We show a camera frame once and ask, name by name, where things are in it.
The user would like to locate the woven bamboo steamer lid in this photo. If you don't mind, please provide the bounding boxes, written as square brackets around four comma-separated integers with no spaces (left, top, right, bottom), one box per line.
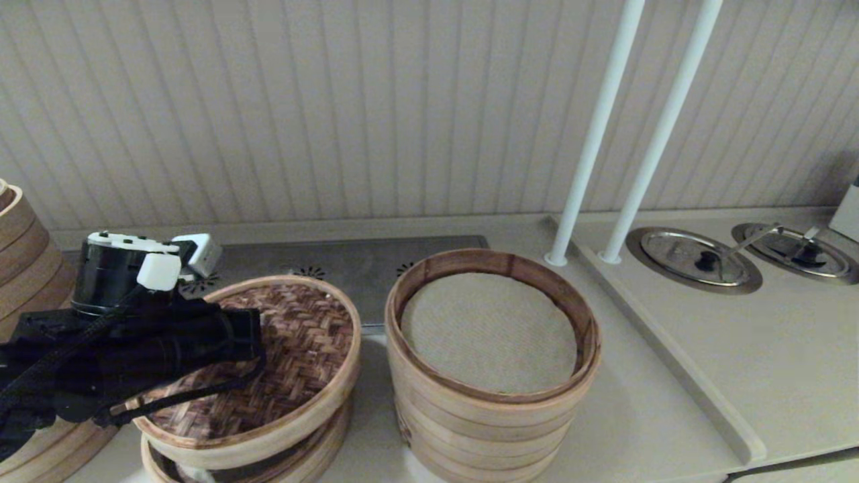
[132,275,362,470]

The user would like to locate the tall bamboo steamer stack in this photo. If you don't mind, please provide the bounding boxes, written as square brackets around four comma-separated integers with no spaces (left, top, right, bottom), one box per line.
[0,178,121,483]

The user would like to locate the single bamboo steamer tray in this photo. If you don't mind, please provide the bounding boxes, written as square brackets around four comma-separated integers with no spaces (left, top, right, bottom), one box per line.
[140,396,353,483]

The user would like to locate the grey cloth steamer liner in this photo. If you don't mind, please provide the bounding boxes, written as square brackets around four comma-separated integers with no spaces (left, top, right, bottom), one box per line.
[401,272,578,395]

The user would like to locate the bamboo steamer basket stack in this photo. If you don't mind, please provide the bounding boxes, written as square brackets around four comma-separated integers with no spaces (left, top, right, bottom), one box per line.
[385,248,603,483]

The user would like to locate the left steel pot lid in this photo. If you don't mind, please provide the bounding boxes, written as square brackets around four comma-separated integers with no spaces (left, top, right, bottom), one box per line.
[625,227,764,295]

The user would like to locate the steel pot lid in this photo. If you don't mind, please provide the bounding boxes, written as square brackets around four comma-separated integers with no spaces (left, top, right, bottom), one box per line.
[731,223,859,286]
[625,227,764,295]

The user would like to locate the right steel pot lid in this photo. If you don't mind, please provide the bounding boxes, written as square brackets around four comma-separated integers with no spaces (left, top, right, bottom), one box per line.
[731,223,859,286]

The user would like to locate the perforated stainless steel panel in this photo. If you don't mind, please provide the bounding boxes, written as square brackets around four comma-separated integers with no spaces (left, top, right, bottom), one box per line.
[64,235,489,334]

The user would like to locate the white metal pole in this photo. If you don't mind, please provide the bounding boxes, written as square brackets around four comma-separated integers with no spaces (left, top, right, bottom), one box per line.
[544,0,646,267]
[599,0,724,265]

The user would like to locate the white container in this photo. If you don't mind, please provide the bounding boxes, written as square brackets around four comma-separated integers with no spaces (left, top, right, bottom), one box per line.
[829,176,859,244]

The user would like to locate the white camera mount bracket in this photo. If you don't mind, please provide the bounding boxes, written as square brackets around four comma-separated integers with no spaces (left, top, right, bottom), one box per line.
[87,231,183,292]

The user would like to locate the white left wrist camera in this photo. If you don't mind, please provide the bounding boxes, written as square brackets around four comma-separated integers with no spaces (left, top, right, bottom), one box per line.
[171,233,223,281]

